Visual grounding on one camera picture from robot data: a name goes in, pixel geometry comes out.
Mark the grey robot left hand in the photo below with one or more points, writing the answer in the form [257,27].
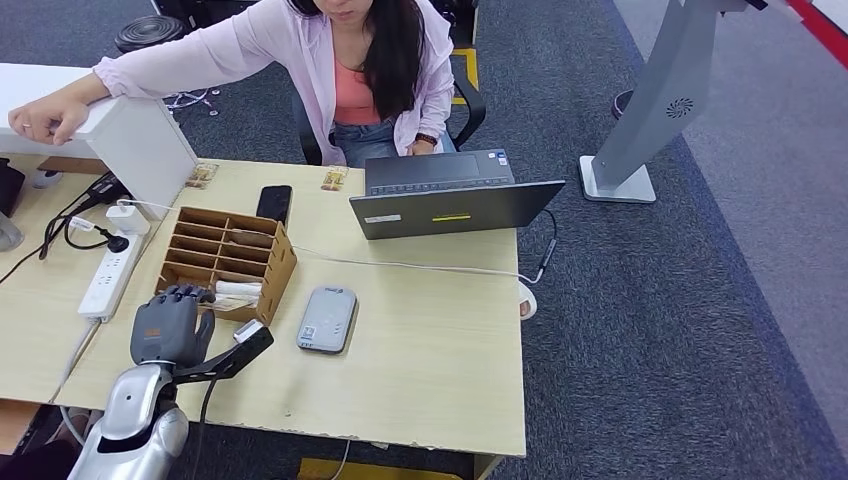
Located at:
[169,328]

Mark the small white device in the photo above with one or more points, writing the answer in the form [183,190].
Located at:
[46,179]

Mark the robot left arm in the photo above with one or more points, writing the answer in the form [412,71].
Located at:
[132,417]

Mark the black office chair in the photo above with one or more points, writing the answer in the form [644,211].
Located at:
[472,106]

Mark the grey card reader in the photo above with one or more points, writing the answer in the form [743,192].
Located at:
[326,319]

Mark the person's right hand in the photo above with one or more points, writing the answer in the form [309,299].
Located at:
[56,116]

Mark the grey translucent object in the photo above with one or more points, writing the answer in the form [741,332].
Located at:
[8,235]

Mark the grey kiosk stand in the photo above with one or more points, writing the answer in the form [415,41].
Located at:
[656,102]

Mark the black device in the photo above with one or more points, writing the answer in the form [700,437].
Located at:
[9,187]

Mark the white charger block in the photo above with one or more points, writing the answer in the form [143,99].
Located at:
[127,220]

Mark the dark grey laptop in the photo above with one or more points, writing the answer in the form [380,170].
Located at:
[450,210]

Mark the person's left hand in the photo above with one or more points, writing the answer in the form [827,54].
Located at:
[422,148]

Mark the black round base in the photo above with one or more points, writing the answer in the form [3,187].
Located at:
[620,104]

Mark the black round stool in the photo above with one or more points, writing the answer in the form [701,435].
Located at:
[149,33]

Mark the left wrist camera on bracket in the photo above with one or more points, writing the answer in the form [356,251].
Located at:
[248,331]

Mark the cardboard compartment organizer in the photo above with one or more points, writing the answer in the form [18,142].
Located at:
[278,272]

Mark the black smartphone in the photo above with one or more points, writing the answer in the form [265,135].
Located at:
[274,204]

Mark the white power strip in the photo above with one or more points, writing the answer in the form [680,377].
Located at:
[109,278]

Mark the person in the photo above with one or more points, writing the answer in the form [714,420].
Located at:
[291,46]

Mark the pale printed card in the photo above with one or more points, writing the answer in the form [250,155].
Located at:
[233,303]

